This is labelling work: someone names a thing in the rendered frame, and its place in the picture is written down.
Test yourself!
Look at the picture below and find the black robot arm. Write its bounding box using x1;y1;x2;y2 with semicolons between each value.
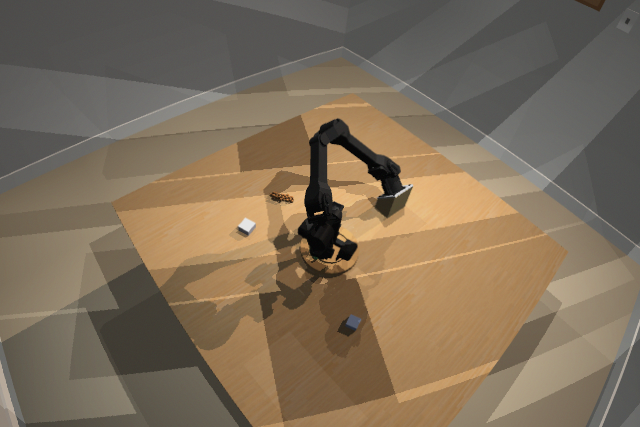
304;118;406;260

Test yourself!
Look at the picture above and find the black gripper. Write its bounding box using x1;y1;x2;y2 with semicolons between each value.
298;218;358;261

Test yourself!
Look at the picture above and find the light blue block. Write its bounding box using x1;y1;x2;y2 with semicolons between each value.
345;314;361;331

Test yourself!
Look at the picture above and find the white cube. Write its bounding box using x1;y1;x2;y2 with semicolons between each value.
238;218;256;236

